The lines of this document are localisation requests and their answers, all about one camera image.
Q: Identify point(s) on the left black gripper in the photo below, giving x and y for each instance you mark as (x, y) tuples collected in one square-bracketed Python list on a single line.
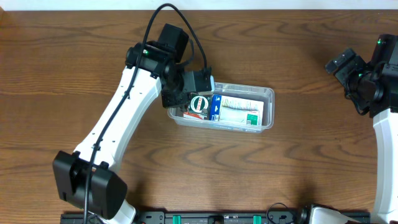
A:
[(178, 99)]

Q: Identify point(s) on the dark green square box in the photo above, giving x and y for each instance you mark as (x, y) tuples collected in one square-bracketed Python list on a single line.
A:
[(200, 105)]

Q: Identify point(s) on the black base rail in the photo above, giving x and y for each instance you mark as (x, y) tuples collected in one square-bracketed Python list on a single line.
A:
[(248, 217)]

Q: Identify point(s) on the blue white medicine box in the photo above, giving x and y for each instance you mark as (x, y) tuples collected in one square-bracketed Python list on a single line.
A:
[(222, 101)]

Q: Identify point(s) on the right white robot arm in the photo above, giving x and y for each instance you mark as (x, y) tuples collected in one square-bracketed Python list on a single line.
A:
[(385, 204)]

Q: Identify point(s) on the clear plastic container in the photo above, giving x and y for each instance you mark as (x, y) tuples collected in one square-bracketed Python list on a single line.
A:
[(258, 93)]

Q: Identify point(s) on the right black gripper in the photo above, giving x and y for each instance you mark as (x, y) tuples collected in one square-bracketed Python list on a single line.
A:
[(343, 63)]

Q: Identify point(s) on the green white medicine box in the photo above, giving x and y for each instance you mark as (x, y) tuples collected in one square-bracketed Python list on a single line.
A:
[(244, 117)]

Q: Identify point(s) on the red white medicine box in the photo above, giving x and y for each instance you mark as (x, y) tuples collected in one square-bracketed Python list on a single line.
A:
[(192, 115)]

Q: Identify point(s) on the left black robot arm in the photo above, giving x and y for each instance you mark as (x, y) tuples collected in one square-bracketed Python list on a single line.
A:
[(88, 177)]

